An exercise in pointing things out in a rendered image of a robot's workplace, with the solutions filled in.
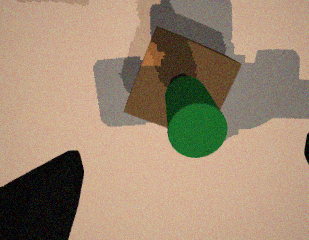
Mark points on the dark green marker cap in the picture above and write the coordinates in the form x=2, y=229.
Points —
x=195, y=123

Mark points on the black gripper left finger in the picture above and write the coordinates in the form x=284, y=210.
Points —
x=41, y=204

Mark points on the brown square block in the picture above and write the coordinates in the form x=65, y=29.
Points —
x=168, y=57

